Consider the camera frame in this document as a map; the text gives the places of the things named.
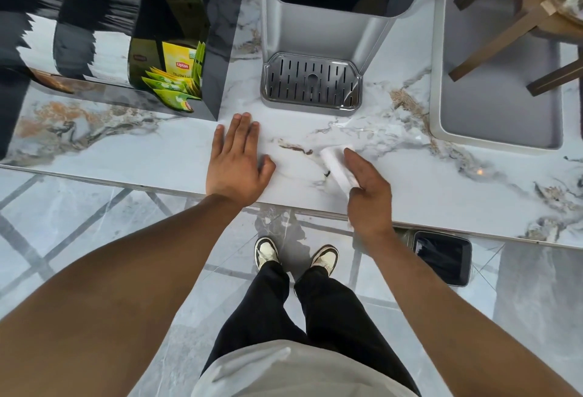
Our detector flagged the person's left hand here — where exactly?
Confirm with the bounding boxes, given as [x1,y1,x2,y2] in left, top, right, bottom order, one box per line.
[205,112,277,209]

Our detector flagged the person's right hand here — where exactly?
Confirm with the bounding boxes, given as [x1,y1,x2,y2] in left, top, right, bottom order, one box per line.
[344,147,396,249]

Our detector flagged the white tissue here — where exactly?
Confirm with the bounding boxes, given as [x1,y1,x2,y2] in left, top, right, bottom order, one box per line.
[319,145,363,195]

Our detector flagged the person's right forearm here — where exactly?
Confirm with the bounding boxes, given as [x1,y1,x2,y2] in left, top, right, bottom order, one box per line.
[364,230,583,397]

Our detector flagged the person's left forearm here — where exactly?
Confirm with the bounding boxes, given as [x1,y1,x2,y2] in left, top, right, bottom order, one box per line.
[0,193,249,397]

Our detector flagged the person's right shoe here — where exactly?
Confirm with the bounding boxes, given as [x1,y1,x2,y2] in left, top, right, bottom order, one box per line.
[310,245,339,277]

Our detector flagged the person's shoe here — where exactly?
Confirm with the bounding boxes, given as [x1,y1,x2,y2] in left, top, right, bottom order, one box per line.
[253,237,279,271]
[310,245,339,277]

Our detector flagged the white marble countertop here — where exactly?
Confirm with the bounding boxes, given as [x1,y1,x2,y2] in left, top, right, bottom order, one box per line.
[0,0,583,249]

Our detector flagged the person's left shoe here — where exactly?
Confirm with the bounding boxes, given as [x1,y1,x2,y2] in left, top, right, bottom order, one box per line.
[253,237,279,271]

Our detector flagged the black lined trash bin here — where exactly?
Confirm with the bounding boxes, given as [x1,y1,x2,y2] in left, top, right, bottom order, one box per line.
[392,227,473,287]

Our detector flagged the yellow green tea packets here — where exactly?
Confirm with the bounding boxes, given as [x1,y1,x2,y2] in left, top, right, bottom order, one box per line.
[141,41,206,114]

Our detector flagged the grey slotted drip tray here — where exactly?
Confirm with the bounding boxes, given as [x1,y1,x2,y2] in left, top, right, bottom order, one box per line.
[260,51,364,118]

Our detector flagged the glossy black organizer box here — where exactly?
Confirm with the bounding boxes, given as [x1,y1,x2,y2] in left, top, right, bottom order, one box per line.
[0,0,247,161]

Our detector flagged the black trousers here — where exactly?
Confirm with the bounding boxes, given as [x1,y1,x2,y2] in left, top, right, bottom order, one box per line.
[200,260,422,395]

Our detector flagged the grey white tray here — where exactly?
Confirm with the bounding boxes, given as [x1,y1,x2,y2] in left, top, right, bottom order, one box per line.
[429,0,565,156]

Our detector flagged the grey water dispenser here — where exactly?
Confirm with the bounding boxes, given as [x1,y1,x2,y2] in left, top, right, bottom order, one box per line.
[250,0,456,118]

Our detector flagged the grey shirt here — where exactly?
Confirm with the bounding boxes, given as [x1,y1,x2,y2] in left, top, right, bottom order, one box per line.
[191,339,420,397]

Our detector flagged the brown wooden stand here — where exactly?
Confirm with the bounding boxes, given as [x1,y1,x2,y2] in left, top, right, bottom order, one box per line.
[448,0,583,97]

